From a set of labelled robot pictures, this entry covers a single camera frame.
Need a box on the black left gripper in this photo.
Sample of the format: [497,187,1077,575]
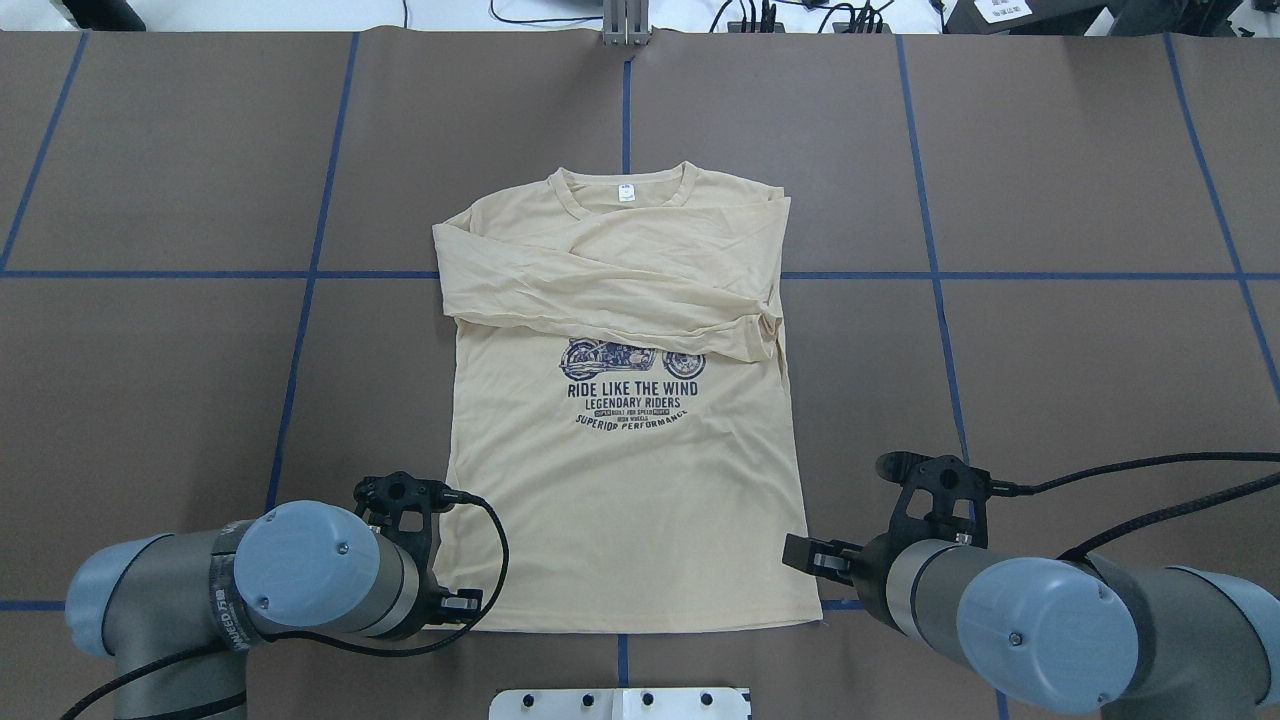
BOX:
[396,530,485,641]

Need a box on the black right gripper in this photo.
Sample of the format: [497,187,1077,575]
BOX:
[782,534,901,621]

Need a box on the cream long sleeve shirt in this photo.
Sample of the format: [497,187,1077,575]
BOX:
[431,161,822,635]

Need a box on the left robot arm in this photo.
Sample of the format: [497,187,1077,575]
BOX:
[64,491,497,719]

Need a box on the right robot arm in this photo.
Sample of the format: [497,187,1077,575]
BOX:
[782,536,1279,719]

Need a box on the black labelled box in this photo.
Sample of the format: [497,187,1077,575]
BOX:
[943,1,1108,36]

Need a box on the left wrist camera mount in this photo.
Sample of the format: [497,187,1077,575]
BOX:
[352,471,461,571]

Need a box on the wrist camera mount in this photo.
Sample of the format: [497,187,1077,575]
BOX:
[352,471,461,571]
[876,451,993,552]

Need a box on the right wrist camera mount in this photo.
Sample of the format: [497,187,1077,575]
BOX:
[876,451,993,552]

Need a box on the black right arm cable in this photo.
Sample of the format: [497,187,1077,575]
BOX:
[986,452,1280,561]

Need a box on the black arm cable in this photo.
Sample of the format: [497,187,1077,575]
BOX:
[986,452,1280,561]
[60,486,511,720]

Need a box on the white camera pedestal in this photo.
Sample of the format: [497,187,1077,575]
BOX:
[488,685,753,719]

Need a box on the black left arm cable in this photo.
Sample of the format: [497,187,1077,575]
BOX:
[60,486,511,720]

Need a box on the aluminium frame post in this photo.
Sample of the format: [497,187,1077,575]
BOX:
[602,0,652,47]

